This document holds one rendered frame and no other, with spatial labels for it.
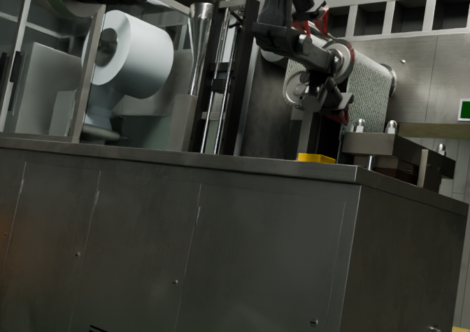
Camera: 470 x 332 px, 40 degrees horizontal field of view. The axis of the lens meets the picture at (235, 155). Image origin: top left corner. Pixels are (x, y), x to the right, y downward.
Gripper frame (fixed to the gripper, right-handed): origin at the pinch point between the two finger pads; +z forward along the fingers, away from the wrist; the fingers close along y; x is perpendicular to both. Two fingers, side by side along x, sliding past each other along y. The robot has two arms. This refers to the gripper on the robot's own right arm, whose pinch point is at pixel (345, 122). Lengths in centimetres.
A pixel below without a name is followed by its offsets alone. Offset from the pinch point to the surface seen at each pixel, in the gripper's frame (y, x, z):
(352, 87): 0.2, 9.6, -4.9
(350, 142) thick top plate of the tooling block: 6.3, -9.0, -1.2
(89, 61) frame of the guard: -102, 2, -28
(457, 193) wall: -212, 322, 470
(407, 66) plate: 0.2, 38.5, 13.3
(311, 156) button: 10.7, -27.6, -17.0
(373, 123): 0.3, 10.5, 11.6
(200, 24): -75, 34, -16
